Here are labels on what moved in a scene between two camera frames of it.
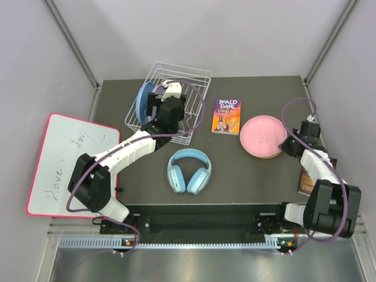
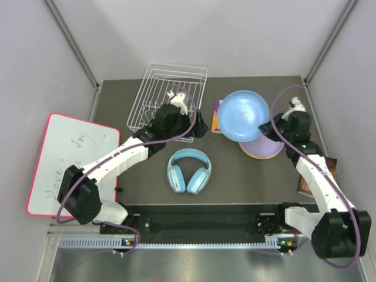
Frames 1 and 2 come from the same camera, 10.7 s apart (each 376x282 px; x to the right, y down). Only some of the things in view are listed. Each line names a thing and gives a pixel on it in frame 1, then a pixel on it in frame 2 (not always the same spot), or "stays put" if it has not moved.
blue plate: [141, 101] -> [241, 113]
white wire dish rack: [194, 83] stays put
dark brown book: [305, 183] stays put
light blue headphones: [198, 180] stays put
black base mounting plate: [198, 221] stays put
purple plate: [159, 89] -> [261, 148]
